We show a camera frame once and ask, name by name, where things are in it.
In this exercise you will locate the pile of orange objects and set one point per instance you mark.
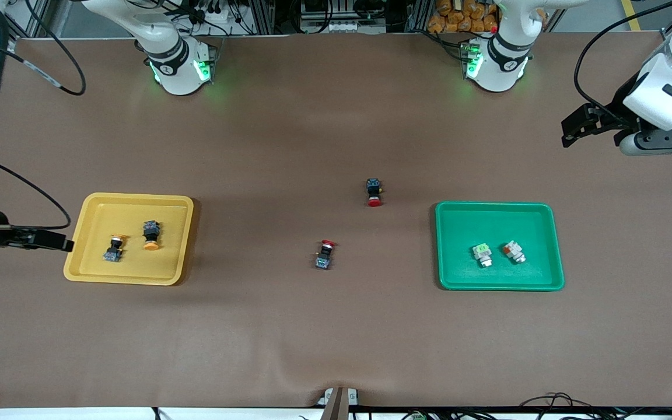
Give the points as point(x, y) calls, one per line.
point(458, 17)

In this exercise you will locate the yellow plastic tray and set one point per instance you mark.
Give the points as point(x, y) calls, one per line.
point(132, 271)

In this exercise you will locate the yellow mushroom button dark body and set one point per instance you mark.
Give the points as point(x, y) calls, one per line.
point(150, 228)

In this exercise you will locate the grey bracket with brown post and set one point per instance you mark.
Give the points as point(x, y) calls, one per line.
point(336, 402)

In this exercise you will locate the green terminal connector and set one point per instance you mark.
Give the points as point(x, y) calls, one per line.
point(416, 416)

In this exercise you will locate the yellow mushroom button blue body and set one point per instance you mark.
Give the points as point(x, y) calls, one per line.
point(112, 254)

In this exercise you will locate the white power strip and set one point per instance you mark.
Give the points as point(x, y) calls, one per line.
point(347, 27)

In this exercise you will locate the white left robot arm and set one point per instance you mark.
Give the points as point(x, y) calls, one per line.
point(499, 64)

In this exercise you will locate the green plastic tray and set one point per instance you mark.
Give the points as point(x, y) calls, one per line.
point(499, 277)

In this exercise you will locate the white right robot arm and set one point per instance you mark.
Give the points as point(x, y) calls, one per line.
point(175, 76)

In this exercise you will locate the green push button green base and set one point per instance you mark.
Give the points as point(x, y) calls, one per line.
point(482, 254)

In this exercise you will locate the brown table mat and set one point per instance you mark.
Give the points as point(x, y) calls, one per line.
point(336, 326)

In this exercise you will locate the red mushroom push button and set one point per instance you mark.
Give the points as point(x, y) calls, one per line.
point(374, 188)
point(324, 255)

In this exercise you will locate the white push button switch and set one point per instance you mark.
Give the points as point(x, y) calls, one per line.
point(513, 251)

